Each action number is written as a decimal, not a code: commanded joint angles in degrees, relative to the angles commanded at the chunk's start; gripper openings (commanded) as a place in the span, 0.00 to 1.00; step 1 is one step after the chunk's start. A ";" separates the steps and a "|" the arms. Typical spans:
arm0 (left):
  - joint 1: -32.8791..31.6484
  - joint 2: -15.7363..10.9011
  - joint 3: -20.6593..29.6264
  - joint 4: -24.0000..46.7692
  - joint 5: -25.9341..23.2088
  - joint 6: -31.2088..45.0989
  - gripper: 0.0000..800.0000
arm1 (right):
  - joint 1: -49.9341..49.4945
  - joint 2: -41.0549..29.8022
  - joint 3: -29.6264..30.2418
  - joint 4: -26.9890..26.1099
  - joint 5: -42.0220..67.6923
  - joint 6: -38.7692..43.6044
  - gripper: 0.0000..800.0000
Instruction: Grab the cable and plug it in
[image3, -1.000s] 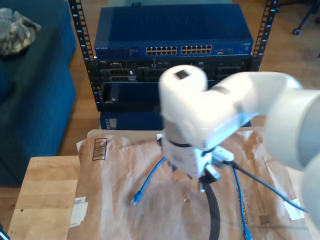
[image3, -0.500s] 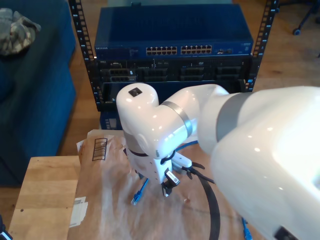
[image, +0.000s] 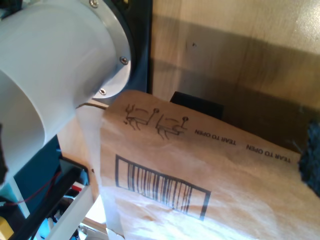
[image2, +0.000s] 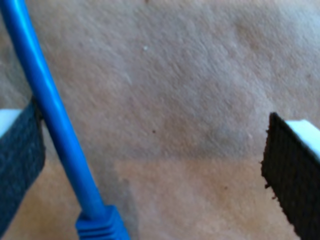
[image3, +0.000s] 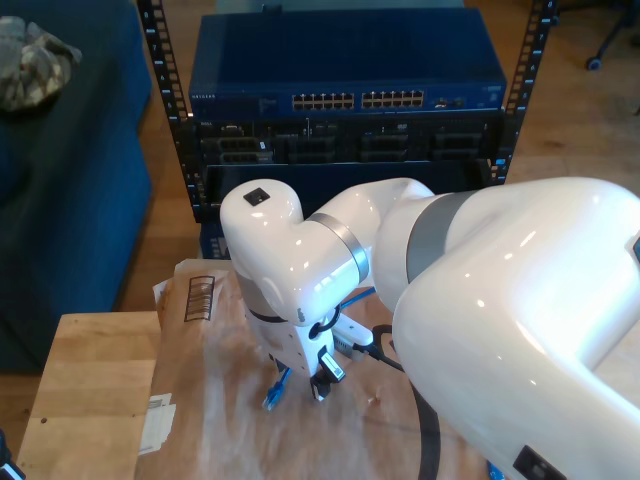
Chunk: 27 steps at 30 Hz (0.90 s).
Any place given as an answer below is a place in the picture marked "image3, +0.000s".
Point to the brown paper mailer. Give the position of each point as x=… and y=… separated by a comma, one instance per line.
x=225, y=400

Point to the blue equipment case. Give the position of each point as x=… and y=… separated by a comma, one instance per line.
x=212, y=245

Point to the white paper label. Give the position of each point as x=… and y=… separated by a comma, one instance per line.
x=157, y=425

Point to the black rack shelf tray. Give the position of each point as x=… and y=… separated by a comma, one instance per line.
x=300, y=172

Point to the black rack server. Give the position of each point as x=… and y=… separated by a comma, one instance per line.
x=310, y=145

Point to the blue sofa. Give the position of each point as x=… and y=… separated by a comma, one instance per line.
x=75, y=200

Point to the camouflage cloth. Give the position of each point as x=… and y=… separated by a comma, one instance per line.
x=35, y=65

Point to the office chair base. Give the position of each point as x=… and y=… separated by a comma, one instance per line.
x=593, y=63

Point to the blue network switch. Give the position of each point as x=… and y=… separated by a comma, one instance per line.
x=350, y=50

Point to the black perforated rack post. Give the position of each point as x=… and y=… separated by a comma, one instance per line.
x=160, y=50
x=525, y=60

